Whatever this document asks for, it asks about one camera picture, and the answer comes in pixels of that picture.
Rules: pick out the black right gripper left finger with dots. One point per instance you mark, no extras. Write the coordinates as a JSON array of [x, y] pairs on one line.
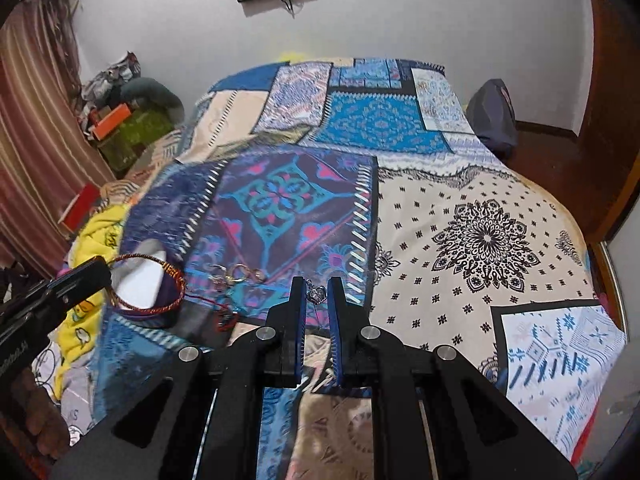
[[285, 356]]

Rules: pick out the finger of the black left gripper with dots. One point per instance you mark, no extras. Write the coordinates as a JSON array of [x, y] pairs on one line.
[[80, 283]]

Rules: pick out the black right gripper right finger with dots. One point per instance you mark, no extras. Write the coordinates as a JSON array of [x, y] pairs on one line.
[[352, 366]]

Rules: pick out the small silver pendant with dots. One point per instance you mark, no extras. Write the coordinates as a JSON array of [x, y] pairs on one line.
[[316, 294]]

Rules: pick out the yellow fleece blanket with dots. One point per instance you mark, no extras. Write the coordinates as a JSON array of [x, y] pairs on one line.
[[96, 245]]

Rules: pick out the red box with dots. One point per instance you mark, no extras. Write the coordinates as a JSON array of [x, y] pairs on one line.
[[78, 210]]

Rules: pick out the striped red curtain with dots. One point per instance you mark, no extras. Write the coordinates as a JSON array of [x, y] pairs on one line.
[[46, 160]]

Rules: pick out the green patterned bag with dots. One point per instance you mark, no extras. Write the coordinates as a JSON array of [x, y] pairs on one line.
[[122, 147]]

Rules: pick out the patchwork blue bedspread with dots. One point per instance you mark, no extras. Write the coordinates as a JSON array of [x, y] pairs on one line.
[[366, 170]]

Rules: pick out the orange box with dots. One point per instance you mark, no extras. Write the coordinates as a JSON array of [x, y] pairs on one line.
[[111, 121]]

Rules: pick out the grey green plush pillow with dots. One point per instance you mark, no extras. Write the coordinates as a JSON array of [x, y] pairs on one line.
[[153, 92]]

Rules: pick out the dark blue backpack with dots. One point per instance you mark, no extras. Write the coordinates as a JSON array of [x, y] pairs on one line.
[[491, 115]]

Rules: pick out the brown wooden door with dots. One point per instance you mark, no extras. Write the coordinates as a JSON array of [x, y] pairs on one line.
[[610, 130]]

